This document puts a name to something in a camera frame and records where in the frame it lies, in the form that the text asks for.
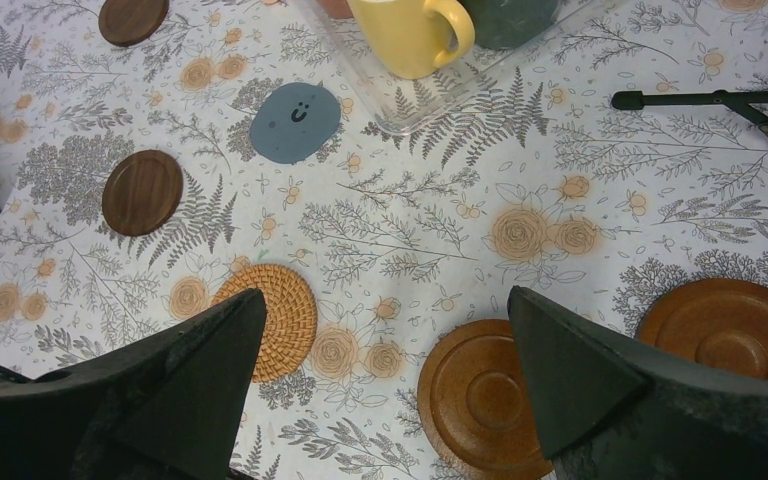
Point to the brown ceramic saucer near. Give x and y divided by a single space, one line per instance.
474 405

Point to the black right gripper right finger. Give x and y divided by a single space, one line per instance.
607 406

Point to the dark green mug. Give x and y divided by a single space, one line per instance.
508 24

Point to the blue-grey smiley coaster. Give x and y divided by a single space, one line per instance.
294 122

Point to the brown ceramic saucer far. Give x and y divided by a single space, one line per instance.
719 323

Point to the floral tablecloth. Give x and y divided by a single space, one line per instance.
535 181

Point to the clear acrylic tray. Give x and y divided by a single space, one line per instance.
401 106

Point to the dark walnut coaster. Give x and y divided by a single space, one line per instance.
142 193
125 23

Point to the woven rattan coaster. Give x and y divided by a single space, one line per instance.
291 321

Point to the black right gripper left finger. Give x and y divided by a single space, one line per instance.
165 407

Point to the brown ceramic saucer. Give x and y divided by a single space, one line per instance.
719 323
474 405

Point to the yellow mug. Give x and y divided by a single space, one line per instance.
415 38

